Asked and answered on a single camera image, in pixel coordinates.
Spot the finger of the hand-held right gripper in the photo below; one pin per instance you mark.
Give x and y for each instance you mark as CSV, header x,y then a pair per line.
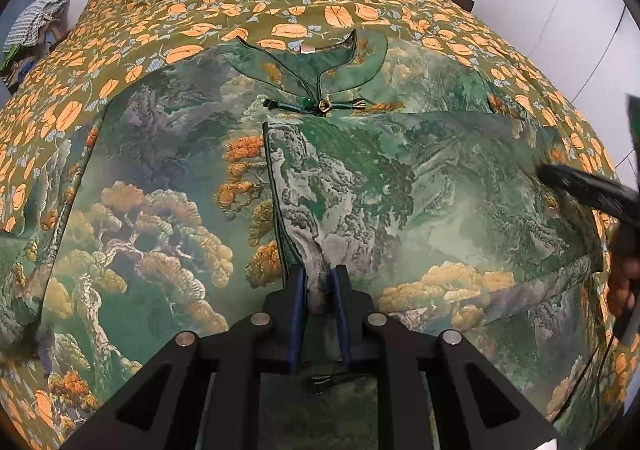
x,y
585,186

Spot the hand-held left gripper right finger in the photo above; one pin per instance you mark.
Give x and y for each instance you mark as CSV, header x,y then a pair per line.
x,y
339,315

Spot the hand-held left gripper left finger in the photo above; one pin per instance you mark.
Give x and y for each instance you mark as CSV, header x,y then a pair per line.
x,y
298,310

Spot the green landscape print robe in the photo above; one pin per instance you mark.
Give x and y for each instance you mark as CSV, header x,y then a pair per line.
x,y
200,139

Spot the grey checked clothes pile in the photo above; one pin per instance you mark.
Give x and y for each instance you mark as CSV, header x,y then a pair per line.
x,y
36,19

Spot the person's right hand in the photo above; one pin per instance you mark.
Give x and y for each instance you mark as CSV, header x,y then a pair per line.
x,y
622,287

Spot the white wardrobe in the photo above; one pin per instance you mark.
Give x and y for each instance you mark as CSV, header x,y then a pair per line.
x,y
560,4

